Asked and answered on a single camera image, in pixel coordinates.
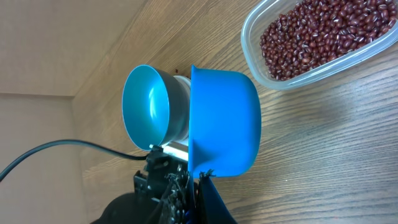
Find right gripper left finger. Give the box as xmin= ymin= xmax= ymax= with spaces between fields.
xmin=160 ymin=171 xmax=195 ymax=224

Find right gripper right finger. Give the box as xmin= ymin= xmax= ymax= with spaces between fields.
xmin=197 ymin=169 xmax=237 ymax=224

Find blue plastic measuring scoop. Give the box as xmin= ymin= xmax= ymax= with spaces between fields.
xmin=188 ymin=67 xmax=262 ymax=178

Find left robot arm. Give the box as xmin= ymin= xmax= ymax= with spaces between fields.
xmin=93 ymin=146 xmax=190 ymax=224

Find white digital kitchen scale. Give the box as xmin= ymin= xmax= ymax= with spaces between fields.
xmin=149 ymin=75 xmax=191 ymax=162

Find blue metal bowl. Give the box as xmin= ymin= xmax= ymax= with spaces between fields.
xmin=121 ymin=65 xmax=177 ymax=151

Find clear plastic food container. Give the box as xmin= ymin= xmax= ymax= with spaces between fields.
xmin=241 ymin=0 xmax=397 ymax=90

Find red adzuki beans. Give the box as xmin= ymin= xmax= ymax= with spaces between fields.
xmin=260 ymin=0 xmax=397 ymax=81

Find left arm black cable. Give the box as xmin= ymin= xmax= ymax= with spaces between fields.
xmin=0 ymin=139 xmax=149 ymax=183

